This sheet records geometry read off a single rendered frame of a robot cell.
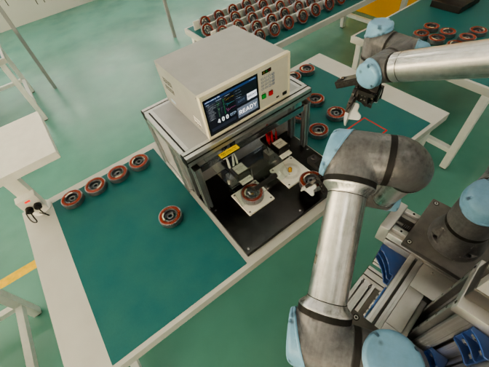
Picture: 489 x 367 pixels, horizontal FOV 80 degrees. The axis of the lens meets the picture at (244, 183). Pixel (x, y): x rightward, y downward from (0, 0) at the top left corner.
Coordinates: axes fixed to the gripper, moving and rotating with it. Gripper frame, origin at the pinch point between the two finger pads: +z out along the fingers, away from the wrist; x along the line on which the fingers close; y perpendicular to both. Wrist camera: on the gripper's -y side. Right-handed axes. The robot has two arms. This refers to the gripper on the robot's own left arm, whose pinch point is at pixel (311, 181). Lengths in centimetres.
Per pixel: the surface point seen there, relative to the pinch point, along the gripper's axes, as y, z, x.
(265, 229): 5.8, 4.2, -29.8
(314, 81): -53, 40, 69
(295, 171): -8.4, 11.1, 2.2
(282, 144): -22.3, 3.1, 1.1
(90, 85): -254, 245, -43
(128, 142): -133, 174, -48
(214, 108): -45, -22, -27
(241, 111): -40.6, -14.9, -15.3
